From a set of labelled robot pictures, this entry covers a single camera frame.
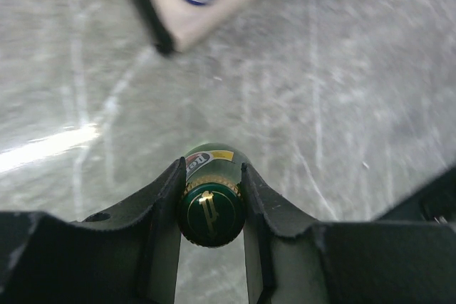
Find green glass bottle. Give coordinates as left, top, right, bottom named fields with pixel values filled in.
left=177, top=143, right=249, bottom=248

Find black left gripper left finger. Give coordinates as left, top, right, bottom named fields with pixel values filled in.
left=1, top=159, right=186, bottom=303

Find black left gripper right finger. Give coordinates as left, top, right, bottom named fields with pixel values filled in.
left=242, top=164, right=455, bottom=303

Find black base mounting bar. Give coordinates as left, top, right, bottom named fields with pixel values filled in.
left=377, top=166, right=455, bottom=224

